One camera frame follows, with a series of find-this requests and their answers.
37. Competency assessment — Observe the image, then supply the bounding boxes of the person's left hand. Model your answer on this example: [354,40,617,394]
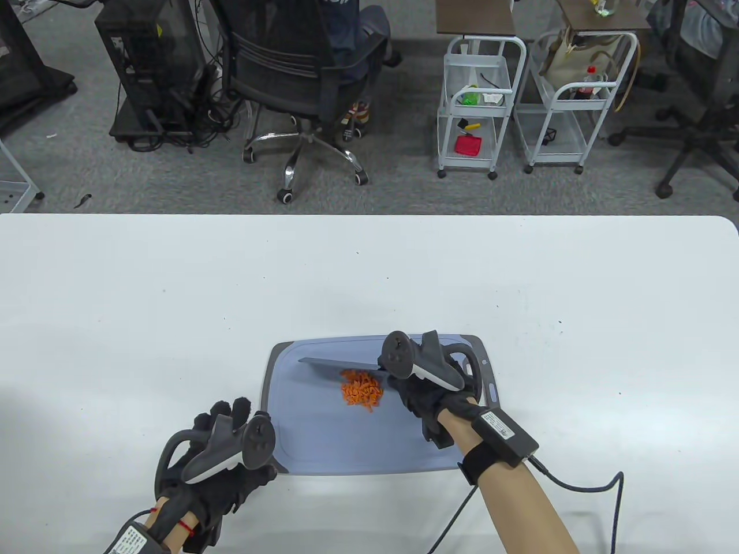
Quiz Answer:
[155,397,279,549]

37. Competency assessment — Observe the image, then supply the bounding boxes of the person's right hand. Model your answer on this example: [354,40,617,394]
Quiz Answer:
[386,372,483,450]

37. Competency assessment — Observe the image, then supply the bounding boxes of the pile of orange plasticine granules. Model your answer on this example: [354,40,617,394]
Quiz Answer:
[339,369,385,414]

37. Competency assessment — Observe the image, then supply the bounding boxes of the black kitchen knife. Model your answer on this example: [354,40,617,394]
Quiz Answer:
[298,357,386,373]

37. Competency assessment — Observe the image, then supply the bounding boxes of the blue grey cutting board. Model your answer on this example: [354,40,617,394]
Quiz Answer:
[261,335,501,476]

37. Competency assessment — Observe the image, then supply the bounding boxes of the person's left forearm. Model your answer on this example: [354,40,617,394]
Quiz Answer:
[141,495,200,554]

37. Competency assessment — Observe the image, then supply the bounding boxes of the person's right forearm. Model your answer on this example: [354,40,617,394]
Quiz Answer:
[439,409,580,554]

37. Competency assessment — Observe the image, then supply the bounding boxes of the grey white right controller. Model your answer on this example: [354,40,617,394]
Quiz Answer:
[380,330,483,399]

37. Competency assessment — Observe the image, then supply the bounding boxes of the grey white controller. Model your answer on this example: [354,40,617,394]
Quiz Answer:
[155,411,277,484]
[380,330,483,399]

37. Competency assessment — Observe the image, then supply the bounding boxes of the grey white left controller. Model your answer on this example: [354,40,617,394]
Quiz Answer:
[155,411,277,484]

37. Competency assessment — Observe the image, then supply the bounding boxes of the white rolling cart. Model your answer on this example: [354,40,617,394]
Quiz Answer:
[436,36,527,181]
[514,32,639,175]

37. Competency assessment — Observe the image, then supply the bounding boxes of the black office chair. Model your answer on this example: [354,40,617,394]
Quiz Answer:
[609,0,739,201]
[222,0,387,204]

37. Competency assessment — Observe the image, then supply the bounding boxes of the red capped soda bottle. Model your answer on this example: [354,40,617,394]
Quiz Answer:
[579,66,604,99]

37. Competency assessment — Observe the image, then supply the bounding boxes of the beige bag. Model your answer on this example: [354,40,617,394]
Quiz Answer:
[543,29,613,90]

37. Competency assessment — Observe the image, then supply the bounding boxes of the brown wooden desk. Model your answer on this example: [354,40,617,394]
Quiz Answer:
[557,0,652,31]
[436,0,516,36]

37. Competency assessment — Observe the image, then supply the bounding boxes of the black computer tower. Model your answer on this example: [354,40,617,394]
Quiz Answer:
[94,0,210,142]

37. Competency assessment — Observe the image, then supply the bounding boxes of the black rolling stand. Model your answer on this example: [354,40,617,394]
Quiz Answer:
[0,0,77,125]

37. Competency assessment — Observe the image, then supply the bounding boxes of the black wrist strap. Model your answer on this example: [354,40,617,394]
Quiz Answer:
[458,443,503,486]

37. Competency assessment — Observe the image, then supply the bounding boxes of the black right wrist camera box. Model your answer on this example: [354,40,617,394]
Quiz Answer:
[472,407,539,467]

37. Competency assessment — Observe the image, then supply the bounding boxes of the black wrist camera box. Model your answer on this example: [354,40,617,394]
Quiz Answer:
[104,522,168,554]
[472,407,539,467]

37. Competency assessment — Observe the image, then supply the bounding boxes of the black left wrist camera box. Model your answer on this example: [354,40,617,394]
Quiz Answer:
[104,522,168,554]

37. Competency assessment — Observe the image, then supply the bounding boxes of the black braided cable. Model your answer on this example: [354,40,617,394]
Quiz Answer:
[427,455,625,554]

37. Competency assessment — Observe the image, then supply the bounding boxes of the bundle of black cables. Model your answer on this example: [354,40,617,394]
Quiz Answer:
[130,35,255,154]

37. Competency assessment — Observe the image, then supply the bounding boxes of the white wire cart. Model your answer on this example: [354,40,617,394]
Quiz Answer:
[0,138,45,213]

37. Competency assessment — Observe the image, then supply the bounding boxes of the tan hose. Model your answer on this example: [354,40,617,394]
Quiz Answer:
[615,35,641,113]

